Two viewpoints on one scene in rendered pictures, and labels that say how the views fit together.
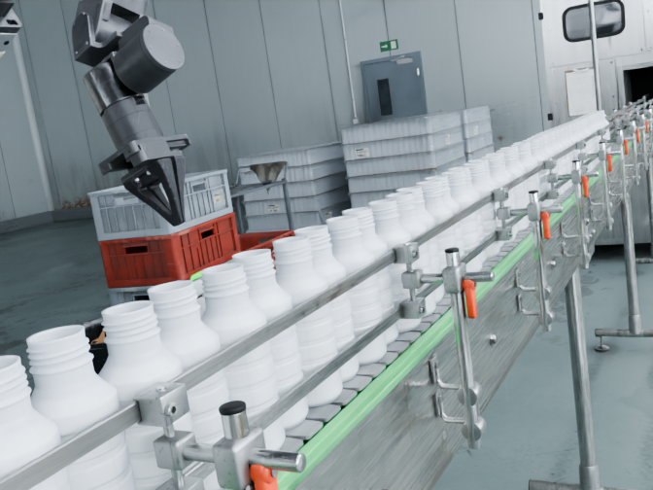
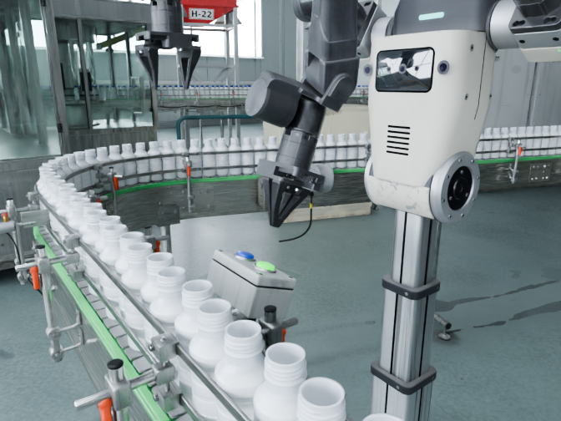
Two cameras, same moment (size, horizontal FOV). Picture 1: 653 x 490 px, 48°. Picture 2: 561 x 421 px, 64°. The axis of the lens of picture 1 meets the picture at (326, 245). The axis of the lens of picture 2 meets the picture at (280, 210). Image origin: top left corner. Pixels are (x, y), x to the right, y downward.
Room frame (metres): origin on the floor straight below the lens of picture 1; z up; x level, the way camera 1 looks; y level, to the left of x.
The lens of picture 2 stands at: (1.17, -0.45, 1.40)
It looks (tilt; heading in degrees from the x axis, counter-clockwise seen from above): 16 degrees down; 115
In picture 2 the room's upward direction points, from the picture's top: straight up
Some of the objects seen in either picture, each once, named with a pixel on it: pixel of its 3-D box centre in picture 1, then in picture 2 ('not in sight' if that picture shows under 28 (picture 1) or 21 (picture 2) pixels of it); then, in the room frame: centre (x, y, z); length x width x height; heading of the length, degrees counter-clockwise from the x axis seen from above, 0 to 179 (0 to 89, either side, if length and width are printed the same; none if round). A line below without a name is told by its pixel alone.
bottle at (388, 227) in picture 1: (390, 264); (217, 371); (0.92, -0.08, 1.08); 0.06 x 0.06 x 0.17
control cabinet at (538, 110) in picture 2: not in sight; (540, 117); (1.83, 6.93, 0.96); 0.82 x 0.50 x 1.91; 44
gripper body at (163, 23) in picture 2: not in sight; (166, 22); (0.61, 0.27, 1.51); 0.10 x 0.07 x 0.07; 62
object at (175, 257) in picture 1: (174, 248); not in sight; (3.53, 0.73, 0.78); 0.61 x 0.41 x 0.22; 158
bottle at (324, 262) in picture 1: (322, 303); (164, 309); (0.77, 0.01, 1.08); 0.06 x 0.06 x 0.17
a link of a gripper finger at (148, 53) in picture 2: not in sight; (160, 63); (0.60, 0.25, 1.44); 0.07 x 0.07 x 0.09; 62
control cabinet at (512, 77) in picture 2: not in sight; (489, 118); (1.18, 6.32, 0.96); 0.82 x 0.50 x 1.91; 44
